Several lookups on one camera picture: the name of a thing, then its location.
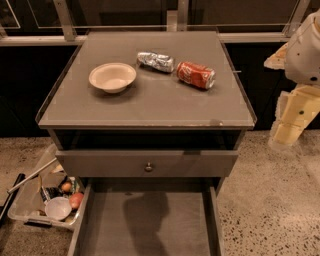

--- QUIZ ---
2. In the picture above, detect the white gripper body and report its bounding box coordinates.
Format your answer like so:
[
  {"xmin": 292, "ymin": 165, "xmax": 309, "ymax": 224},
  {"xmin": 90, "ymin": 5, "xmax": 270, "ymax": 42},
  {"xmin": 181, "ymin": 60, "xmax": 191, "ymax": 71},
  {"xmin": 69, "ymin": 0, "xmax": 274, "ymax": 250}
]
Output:
[{"xmin": 275, "ymin": 84, "xmax": 320, "ymax": 129}]

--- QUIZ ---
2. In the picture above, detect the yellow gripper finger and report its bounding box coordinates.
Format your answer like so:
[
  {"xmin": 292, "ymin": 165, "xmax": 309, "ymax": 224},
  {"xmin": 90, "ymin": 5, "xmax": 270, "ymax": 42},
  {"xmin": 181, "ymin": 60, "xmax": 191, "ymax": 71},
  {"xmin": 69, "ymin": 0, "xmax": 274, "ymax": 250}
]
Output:
[
  {"xmin": 264, "ymin": 43, "xmax": 288, "ymax": 70},
  {"xmin": 268, "ymin": 120, "xmax": 303, "ymax": 149}
]

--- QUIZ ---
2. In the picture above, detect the red coke can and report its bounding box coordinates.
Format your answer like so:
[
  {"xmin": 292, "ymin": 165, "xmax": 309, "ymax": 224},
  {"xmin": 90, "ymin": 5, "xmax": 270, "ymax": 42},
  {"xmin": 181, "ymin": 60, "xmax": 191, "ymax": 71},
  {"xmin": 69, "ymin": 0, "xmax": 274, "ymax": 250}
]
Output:
[{"xmin": 176, "ymin": 61, "xmax": 216, "ymax": 90}]

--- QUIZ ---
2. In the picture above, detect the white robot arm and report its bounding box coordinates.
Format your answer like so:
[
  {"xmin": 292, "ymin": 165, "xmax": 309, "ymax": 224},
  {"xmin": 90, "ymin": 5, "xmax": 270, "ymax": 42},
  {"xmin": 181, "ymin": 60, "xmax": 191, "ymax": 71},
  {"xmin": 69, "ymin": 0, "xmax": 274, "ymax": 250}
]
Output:
[{"xmin": 264, "ymin": 10, "xmax": 320, "ymax": 150}]

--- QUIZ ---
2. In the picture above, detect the grey drawer cabinet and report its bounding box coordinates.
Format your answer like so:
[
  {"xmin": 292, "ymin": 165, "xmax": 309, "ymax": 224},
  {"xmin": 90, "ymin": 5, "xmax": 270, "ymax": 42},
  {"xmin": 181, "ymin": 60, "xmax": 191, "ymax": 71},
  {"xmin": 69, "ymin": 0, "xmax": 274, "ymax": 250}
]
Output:
[{"xmin": 35, "ymin": 30, "xmax": 258, "ymax": 256}]

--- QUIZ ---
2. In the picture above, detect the round metal drawer knob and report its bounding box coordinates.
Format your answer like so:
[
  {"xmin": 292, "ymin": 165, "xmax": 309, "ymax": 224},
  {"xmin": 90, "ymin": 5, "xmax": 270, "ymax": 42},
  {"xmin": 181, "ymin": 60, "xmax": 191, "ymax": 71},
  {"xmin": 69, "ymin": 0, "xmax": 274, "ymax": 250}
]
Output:
[{"xmin": 145, "ymin": 162, "xmax": 153, "ymax": 172}]

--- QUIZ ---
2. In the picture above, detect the grey top drawer front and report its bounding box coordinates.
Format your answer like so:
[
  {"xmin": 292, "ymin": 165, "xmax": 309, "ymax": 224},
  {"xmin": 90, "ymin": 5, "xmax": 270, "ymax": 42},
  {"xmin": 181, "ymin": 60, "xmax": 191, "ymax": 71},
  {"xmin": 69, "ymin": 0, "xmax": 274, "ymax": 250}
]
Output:
[{"xmin": 56, "ymin": 150, "xmax": 238, "ymax": 178}]

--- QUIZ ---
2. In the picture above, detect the open grey middle drawer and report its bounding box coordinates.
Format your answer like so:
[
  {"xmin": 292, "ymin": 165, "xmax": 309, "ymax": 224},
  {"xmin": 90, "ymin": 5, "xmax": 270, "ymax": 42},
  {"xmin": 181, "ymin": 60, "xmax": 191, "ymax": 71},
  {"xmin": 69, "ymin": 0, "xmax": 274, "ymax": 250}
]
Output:
[{"xmin": 67, "ymin": 178, "xmax": 226, "ymax": 256}]

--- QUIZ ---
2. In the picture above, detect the metal window railing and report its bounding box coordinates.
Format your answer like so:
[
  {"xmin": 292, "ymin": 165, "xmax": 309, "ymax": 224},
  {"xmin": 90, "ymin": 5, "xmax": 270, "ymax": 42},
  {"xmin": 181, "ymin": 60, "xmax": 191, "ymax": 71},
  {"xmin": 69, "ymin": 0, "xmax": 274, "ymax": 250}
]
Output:
[{"xmin": 0, "ymin": 0, "xmax": 320, "ymax": 47}]

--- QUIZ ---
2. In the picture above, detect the crumpled silver foil bag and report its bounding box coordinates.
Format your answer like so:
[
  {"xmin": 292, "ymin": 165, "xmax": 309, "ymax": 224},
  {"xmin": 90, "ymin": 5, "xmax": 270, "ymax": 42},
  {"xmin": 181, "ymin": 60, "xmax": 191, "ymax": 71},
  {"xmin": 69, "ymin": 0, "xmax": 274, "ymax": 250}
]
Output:
[{"xmin": 137, "ymin": 51, "xmax": 175, "ymax": 73}]

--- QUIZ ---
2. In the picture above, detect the white paper bowl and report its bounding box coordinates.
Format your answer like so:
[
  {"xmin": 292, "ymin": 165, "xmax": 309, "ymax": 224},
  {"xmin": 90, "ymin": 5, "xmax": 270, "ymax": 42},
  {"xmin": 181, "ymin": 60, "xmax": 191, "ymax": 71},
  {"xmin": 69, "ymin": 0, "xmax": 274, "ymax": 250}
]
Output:
[{"xmin": 89, "ymin": 63, "xmax": 137, "ymax": 94}]

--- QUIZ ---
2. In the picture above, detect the red apple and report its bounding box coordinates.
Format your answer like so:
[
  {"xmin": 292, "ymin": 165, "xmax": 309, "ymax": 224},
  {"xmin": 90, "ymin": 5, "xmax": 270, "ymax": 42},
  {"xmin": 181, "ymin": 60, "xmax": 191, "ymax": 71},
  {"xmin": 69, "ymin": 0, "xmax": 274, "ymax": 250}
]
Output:
[{"xmin": 69, "ymin": 193, "xmax": 84, "ymax": 209}]

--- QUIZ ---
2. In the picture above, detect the orange fruit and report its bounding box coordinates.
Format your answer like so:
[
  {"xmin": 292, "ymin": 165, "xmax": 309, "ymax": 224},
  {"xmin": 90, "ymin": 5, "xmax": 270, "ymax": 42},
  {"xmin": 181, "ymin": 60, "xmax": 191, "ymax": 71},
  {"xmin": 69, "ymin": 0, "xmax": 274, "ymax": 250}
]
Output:
[{"xmin": 61, "ymin": 182, "xmax": 72, "ymax": 193}]

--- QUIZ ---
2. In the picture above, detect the grey metal rod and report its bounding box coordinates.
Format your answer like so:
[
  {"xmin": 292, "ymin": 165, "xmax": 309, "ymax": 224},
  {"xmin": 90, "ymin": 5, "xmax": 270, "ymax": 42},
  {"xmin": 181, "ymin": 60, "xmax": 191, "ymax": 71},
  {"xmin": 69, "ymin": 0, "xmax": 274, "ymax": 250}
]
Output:
[{"xmin": 7, "ymin": 158, "xmax": 58, "ymax": 195}]

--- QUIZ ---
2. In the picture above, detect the small white plastic bowl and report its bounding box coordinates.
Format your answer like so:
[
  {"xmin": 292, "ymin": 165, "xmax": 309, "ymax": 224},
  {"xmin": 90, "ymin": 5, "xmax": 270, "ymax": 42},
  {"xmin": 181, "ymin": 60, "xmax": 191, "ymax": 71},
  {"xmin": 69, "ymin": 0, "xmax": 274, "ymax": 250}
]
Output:
[{"xmin": 45, "ymin": 197, "xmax": 72, "ymax": 221}]

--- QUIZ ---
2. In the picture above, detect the clear plastic storage bin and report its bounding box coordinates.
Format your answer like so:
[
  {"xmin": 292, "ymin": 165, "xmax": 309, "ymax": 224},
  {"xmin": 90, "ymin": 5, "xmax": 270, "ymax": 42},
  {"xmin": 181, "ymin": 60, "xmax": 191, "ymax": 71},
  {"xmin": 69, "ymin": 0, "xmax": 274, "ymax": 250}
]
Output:
[{"xmin": 8, "ymin": 144, "xmax": 84, "ymax": 230}]

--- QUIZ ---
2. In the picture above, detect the dark snack packet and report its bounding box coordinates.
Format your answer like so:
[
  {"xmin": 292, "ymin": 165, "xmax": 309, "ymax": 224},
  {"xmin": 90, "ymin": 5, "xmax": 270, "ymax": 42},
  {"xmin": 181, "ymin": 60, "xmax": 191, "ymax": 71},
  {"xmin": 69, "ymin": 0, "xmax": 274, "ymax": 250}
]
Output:
[{"xmin": 40, "ymin": 187, "xmax": 63, "ymax": 204}]

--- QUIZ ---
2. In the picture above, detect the black flat bar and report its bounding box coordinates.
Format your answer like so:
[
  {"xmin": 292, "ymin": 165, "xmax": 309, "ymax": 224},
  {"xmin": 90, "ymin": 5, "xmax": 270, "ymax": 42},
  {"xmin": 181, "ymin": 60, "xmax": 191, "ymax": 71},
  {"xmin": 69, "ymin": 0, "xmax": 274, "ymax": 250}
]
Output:
[{"xmin": 0, "ymin": 173, "xmax": 25, "ymax": 227}]

